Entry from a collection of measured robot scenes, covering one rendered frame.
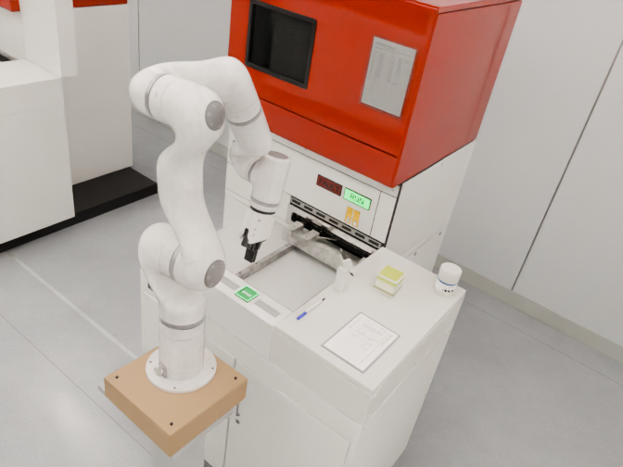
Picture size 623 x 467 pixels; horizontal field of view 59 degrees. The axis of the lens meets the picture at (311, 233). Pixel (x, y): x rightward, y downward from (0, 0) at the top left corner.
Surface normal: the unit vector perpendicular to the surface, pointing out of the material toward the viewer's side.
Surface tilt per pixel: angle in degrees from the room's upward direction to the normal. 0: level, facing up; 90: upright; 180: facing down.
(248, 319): 90
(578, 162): 90
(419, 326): 0
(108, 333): 0
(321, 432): 90
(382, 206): 90
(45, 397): 0
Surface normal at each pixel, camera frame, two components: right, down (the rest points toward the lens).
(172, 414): 0.13, -0.86
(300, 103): -0.60, 0.36
